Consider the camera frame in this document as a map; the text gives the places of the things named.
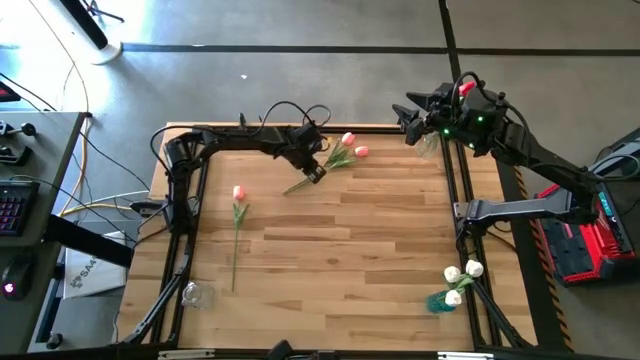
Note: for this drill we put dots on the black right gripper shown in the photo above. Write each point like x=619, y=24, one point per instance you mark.
x=470, y=120

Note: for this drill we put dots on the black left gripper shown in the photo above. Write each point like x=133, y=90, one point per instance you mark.
x=310, y=157

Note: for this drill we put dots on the red artificial tulip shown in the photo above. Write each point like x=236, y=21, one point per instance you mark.
x=467, y=88

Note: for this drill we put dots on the white artificial tulip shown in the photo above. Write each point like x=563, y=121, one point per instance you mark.
x=453, y=298
x=452, y=274
x=474, y=268

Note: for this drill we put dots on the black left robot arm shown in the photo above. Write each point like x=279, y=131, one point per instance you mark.
x=235, y=137

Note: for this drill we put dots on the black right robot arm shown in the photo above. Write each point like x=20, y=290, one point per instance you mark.
x=520, y=207

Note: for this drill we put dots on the clear conical glass vase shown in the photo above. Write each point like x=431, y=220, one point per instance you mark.
x=430, y=147

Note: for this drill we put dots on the clear round glass vase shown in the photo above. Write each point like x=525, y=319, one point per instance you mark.
x=197, y=296

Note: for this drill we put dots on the teal green vase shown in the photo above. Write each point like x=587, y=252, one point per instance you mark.
x=436, y=304

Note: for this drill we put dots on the black power strip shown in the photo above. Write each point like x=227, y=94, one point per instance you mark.
x=145, y=207

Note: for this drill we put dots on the grey blue equipment case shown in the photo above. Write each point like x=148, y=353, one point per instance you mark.
x=620, y=157

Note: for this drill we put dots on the red black toolbox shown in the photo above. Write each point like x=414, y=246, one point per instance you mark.
x=590, y=250

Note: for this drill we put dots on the black yellow hazard strip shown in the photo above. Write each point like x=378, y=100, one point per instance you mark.
x=552, y=295

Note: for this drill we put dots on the black desk support bar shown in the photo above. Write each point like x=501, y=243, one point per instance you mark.
x=85, y=241

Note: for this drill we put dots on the black stand white base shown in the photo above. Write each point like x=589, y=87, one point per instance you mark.
x=105, y=52

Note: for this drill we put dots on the black tripod legs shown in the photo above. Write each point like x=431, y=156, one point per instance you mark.
x=102, y=11

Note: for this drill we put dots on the dark grey desk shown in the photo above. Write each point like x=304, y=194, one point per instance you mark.
x=45, y=165

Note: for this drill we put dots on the black knob tool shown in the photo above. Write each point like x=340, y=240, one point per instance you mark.
x=17, y=129

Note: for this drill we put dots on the black desk clamp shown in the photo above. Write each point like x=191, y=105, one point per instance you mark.
x=14, y=156

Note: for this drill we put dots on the black backlit keyboard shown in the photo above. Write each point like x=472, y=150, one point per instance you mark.
x=15, y=207

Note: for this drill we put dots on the black computer mouse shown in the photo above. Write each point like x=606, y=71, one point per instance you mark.
x=17, y=277

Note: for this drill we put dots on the black device red display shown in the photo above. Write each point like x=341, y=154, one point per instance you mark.
x=7, y=92

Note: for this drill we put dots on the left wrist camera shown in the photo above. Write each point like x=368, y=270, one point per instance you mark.
x=306, y=134

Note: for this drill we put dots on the black aluminium table frame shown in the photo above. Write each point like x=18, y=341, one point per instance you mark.
x=370, y=130

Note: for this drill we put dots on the silver metal bracket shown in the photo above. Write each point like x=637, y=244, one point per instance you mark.
x=185, y=354
x=465, y=356

